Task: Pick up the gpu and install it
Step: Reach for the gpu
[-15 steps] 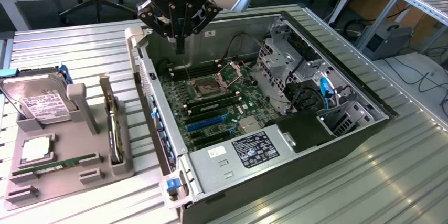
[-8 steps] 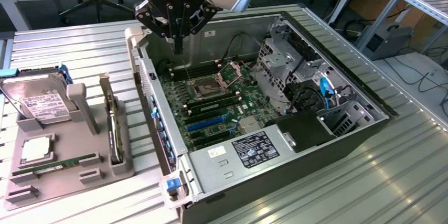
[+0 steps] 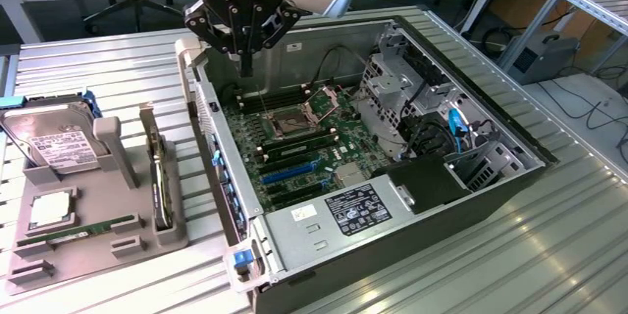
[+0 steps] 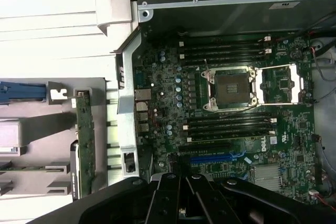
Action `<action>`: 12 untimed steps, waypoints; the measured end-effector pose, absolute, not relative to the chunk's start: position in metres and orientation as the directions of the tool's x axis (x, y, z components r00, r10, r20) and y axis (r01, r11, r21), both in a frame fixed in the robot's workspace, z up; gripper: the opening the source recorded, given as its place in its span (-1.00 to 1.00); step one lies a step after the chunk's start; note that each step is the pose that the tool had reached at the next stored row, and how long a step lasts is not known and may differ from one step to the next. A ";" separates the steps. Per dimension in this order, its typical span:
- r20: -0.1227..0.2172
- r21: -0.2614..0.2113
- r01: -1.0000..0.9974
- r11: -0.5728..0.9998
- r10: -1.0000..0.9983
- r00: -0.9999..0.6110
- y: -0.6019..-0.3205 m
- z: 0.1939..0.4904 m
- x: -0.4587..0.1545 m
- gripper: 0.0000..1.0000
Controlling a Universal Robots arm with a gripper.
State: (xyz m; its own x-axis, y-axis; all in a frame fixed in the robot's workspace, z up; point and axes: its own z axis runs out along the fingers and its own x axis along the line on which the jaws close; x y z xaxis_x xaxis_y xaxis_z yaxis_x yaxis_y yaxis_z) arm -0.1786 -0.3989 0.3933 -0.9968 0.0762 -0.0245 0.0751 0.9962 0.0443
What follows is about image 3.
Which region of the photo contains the black low-profile graphics card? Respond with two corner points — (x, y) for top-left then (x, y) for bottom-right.
(139, 102), (176, 229)

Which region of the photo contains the beige case corner clamp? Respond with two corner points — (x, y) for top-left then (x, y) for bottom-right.
(175, 37), (207, 109)
(223, 238), (274, 295)

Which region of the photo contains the metal socket cover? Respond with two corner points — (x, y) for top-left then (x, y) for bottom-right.
(302, 85), (344, 124)

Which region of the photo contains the thin locking lever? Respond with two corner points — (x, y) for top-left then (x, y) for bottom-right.
(255, 84), (271, 118)

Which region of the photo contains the silver disk bay cage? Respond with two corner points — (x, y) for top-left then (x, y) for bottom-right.
(358, 51), (472, 116)

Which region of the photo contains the CPU socket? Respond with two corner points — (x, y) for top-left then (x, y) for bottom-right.
(267, 106), (320, 140)

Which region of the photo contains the blue disk caddy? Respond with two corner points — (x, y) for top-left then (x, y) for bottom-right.
(0, 88), (104, 124)

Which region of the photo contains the green RAM stick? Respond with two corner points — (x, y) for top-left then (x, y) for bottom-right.
(16, 214), (136, 249)
(262, 136), (340, 163)

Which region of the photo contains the green motherboard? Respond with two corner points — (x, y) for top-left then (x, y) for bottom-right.
(218, 84), (382, 215)

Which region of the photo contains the black expansion slot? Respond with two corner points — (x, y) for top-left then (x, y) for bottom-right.
(267, 180), (323, 199)
(270, 188), (328, 208)
(258, 157), (315, 175)

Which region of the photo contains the silver hard disk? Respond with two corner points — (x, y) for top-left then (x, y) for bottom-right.
(0, 102), (112, 175)

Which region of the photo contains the silver chipset heat sink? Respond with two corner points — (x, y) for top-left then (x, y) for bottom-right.
(335, 165), (367, 186)

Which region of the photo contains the open black PC case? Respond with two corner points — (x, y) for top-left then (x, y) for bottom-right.
(186, 14), (560, 314)

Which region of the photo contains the grey parts rack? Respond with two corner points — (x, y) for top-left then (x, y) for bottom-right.
(8, 115), (191, 296)

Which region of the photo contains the black plastic fan shroud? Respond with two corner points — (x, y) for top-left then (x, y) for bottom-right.
(372, 154), (475, 215)

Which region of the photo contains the grey computer tower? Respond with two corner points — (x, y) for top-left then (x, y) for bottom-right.
(504, 32), (582, 86)

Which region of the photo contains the silver power supply unit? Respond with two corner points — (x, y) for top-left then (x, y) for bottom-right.
(254, 175), (419, 274)

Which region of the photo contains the silver CPU chip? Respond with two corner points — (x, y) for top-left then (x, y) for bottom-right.
(28, 192), (75, 229)

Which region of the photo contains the perforated metal case grille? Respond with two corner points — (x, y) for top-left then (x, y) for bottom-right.
(444, 140), (522, 192)

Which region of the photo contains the blue clamp block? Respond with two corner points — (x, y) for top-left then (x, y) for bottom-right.
(232, 250), (255, 269)

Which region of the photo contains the black wire bundle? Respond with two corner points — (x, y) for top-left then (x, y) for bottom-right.
(398, 104), (451, 157)

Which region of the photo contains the coiled black floor cable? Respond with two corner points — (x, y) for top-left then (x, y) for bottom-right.
(480, 26), (515, 54)

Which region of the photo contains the blue flat wire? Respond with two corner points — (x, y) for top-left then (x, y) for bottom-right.
(447, 107), (467, 153)

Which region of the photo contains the aluminium profile frame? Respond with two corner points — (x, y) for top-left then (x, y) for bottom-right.
(496, 0), (628, 76)

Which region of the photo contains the black loose cable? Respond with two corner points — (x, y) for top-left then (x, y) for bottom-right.
(538, 78), (628, 138)

